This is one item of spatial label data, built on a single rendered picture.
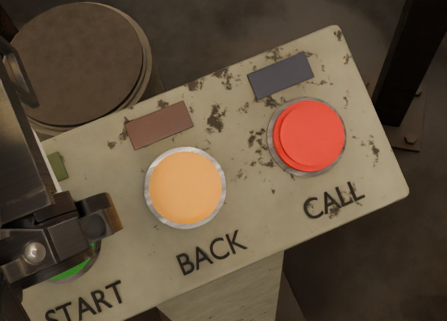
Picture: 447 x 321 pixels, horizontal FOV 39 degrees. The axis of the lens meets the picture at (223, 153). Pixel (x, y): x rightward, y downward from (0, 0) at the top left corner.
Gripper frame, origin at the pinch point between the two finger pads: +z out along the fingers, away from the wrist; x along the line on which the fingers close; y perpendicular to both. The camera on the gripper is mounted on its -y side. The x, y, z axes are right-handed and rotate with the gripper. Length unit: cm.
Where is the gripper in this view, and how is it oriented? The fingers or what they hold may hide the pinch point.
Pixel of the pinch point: (48, 245)
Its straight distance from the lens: 32.7
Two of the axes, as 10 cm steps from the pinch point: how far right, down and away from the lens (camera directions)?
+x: -9.2, 3.8, -0.9
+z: -0.8, 0.6, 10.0
